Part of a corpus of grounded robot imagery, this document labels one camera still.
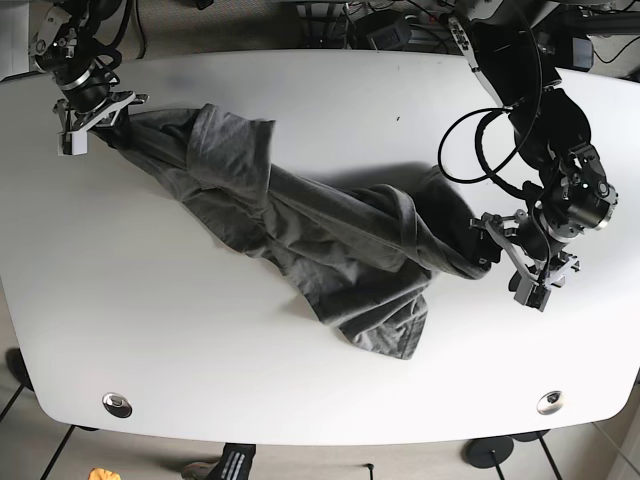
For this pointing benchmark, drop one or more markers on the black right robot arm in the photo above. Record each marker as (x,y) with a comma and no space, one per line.
(77,43)

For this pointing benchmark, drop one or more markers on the white sneaker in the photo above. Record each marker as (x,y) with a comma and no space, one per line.
(199,471)

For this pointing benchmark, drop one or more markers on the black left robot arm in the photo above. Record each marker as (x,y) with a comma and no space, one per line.
(552,136)

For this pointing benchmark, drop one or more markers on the plain dark grey T-shirt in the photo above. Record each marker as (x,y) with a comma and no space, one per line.
(362,258)

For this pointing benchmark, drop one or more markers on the silver table grommet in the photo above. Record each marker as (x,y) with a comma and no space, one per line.
(117,405)
(550,403)

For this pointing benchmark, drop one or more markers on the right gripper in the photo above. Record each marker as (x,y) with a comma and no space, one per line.
(73,138)

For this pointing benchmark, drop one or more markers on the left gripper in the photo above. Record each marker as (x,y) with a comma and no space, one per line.
(541,262)

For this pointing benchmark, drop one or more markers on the grey multi-socket box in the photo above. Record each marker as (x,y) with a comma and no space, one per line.
(381,30)

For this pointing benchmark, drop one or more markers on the left black table leg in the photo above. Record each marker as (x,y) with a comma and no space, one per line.
(60,448)

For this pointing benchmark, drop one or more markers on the black round stand base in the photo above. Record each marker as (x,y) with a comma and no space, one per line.
(487,453)

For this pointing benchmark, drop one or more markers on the right silver table grommet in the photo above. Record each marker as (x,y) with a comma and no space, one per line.
(550,403)

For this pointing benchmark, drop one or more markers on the left silver table grommet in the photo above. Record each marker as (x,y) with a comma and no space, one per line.
(117,405)

